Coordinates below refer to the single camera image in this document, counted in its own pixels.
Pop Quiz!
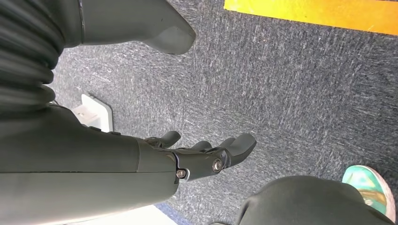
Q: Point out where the white flat panel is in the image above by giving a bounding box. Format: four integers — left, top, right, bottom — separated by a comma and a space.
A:
65, 203, 192, 225

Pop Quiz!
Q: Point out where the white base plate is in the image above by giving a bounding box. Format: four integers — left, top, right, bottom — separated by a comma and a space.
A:
70, 94, 114, 133

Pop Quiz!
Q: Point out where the green person's shoe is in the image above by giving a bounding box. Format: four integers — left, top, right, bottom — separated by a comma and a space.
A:
342, 165, 397, 224

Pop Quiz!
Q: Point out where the ribbed grey right arm sleeve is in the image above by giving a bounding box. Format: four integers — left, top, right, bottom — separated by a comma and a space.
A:
0, 0, 65, 118

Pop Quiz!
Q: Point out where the yellow floor tape stripe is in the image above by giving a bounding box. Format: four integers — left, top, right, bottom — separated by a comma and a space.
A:
223, 0, 398, 36

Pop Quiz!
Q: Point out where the person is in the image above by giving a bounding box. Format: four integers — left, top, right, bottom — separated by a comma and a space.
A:
235, 175, 396, 225

